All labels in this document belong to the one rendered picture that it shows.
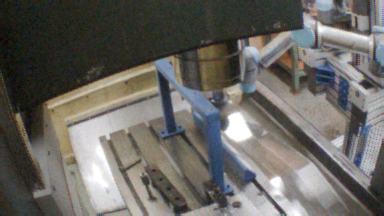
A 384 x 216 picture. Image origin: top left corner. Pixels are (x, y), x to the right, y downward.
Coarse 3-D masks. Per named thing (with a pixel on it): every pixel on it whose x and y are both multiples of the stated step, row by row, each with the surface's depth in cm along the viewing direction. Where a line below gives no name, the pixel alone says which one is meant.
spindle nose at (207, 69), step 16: (208, 48) 73; (224, 48) 73; (240, 48) 76; (176, 64) 79; (192, 64) 75; (208, 64) 75; (224, 64) 75; (240, 64) 77; (192, 80) 77; (208, 80) 76; (224, 80) 77; (240, 80) 79
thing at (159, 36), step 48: (0, 0) 44; (48, 0) 49; (96, 0) 54; (144, 0) 58; (192, 0) 61; (240, 0) 65; (288, 0) 69; (48, 48) 53; (96, 48) 58; (144, 48) 62; (192, 48) 66; (48, 96) 58
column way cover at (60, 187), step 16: (32, 112) 81; (48, 112) 92; (32, 128) 74; (48, 128) 83; (32, 144) 68; (48, 144) 73; (48, 160) 65; (64, 160) 103; (48, 176) 58; (64, 176) 83; (48, 192) 53; (64, 192) 71; (48, 208) 54; (64, 208) 61; (80, 208) 93
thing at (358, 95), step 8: (352, 88) 134; (360, 88) 129; (368, 88) 132; (352, 96) 136; (360, 96) 129; (368, 96) 125; (376, 96) 128; (360, 104) 130; (368, 104) 127; (376, 104) 130
